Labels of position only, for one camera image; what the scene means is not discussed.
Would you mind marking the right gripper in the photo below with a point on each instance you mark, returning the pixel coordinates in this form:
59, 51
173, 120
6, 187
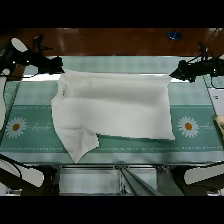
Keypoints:
186, 70

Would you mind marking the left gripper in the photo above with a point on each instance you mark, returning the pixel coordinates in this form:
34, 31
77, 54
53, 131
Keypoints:
51, 65

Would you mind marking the white shirt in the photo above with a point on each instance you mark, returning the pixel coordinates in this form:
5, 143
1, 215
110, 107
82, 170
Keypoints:
113, 110

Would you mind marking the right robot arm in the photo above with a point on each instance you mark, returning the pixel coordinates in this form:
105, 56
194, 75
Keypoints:
213, 66

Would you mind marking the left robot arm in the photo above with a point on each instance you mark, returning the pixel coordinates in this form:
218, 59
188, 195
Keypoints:
16, 55

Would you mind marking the blue round object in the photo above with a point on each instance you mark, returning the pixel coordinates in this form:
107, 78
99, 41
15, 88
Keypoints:
174, 35

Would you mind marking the beige garment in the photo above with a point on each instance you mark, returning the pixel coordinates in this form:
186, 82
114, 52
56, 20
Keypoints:
220, 125

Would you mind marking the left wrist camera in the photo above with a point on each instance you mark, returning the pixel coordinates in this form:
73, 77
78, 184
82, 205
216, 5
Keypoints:
39, 45

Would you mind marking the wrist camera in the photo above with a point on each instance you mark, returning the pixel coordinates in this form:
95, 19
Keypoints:
203, 51
39, 45

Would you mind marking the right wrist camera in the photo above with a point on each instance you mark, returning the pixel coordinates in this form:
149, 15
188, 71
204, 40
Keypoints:
203, 51

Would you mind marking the silver frame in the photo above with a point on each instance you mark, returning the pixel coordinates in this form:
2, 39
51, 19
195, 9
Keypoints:
140, 183

